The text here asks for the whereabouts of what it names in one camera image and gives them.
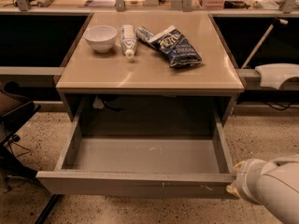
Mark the blue vinegar chips bag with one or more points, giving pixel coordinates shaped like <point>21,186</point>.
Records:
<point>173,44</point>

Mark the grey top drawer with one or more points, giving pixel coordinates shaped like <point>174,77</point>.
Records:
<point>144,146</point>

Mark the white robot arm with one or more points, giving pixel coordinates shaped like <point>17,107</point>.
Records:
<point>273,184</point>

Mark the white cable plug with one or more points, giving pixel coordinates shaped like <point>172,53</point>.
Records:
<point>98,103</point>

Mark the taped gripper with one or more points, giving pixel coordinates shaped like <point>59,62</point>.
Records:
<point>248,178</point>

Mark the grey drawer cabinet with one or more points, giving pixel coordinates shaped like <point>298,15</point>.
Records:
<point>148,72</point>

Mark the white-tipped grey rod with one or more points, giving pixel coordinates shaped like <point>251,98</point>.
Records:
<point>274,23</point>

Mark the clear plastic water bottle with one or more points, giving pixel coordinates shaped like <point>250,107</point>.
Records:
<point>128,40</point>

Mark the black office chair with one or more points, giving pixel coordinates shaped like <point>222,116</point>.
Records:
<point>28,141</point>

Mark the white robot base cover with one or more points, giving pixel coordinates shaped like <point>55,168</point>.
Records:
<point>273,75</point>

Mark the white ceramic bowl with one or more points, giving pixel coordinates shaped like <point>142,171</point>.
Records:
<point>101,38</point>

